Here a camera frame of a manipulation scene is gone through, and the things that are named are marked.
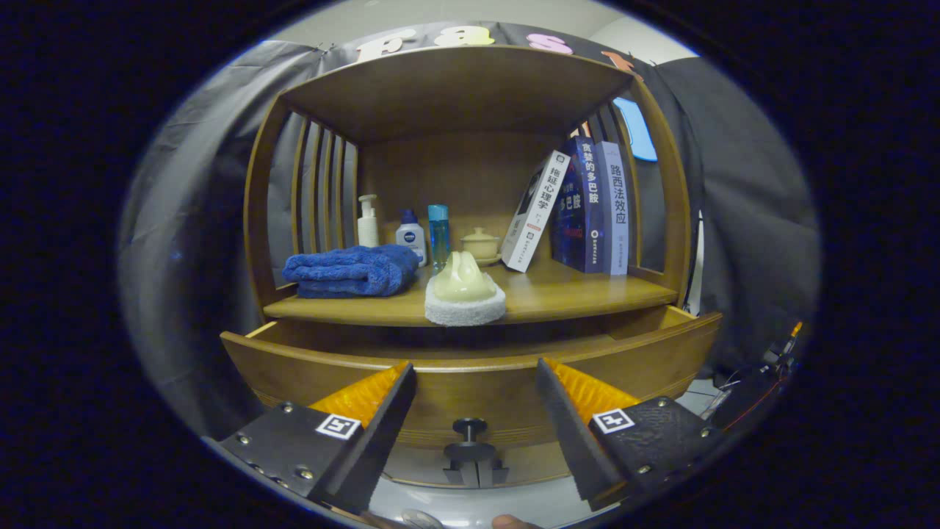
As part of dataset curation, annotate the dark blue book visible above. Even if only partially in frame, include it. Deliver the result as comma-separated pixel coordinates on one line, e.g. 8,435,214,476
551,135,612,274

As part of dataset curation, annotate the white bottle with blue cap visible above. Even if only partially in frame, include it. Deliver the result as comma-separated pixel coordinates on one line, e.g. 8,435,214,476
395,209,427,267

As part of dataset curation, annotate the white book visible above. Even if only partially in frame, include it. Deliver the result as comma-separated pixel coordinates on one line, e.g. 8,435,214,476
501,150,571,273

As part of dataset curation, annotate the wooden drawer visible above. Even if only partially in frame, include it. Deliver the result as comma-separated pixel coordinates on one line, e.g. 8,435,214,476
220,305,723,462

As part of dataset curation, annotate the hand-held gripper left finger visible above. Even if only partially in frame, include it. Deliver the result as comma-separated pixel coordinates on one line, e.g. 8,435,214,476
219,361,417,515

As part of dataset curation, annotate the white pump bottle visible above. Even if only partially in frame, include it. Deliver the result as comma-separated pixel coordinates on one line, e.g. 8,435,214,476
357,194,380,248

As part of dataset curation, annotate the wooden cabinet door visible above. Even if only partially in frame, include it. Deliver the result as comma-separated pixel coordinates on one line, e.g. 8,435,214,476
477,441,581,489
382,445,478,488

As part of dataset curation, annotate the cream lidded cup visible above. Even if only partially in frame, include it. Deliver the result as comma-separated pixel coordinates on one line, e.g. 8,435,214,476
460,227,503,267

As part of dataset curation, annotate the folded blue towel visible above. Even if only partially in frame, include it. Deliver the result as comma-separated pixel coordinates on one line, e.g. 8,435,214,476
282,245,422,299

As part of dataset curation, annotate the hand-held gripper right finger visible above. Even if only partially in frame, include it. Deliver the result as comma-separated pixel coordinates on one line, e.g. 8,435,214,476
535,359,728,513

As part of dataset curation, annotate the wooden countertop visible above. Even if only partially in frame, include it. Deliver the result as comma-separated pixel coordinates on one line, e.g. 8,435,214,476
263,253,680,328

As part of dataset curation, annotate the clear blue bottle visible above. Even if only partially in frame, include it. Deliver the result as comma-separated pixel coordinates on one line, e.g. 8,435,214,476
428,204,450,273

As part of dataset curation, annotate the light blue book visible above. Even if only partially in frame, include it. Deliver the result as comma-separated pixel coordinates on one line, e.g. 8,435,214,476
595,141,631,276

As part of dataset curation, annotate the cream handled white sponge brush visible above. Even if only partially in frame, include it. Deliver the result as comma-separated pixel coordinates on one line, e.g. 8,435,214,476
424,251,507,327

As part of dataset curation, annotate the wooden cabinet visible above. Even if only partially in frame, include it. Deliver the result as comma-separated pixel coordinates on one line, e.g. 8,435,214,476
242,44,695,489

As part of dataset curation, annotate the black orange tool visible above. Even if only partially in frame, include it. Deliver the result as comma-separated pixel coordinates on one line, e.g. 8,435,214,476
762,320,805,372

